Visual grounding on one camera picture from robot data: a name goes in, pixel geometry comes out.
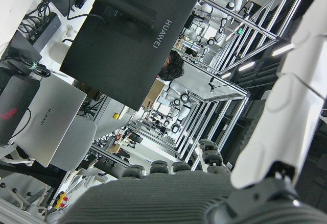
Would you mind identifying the black Huawei monitor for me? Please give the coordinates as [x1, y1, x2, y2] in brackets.
[45, 0, 209, 111]

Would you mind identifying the brown cardboard box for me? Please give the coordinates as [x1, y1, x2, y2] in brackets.
[142, 79, 166, 108]

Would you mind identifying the aluminium frame cell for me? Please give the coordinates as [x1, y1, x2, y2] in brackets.
[195, 0, 313, 76]
[127, 73, 253, 160]

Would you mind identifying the person's black-haired head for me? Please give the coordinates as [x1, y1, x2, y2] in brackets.
[157, 50, 185, 82]

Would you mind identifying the grey office chair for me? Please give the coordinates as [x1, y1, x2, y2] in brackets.
[0, 116, 98, 171]

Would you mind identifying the black laptop with red logo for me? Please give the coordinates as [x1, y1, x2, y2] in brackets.
[0, 74, 42, 146]

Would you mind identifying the silver Huawei laptop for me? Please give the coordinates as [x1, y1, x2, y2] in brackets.
[11, 74, 88, 167]

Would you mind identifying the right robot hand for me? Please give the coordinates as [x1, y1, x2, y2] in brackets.
[60, 0, 327, 224]

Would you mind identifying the ceiling strip light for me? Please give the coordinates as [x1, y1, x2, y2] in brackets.
[271, 43, 295, 57]
[238, 60, 256, 72]

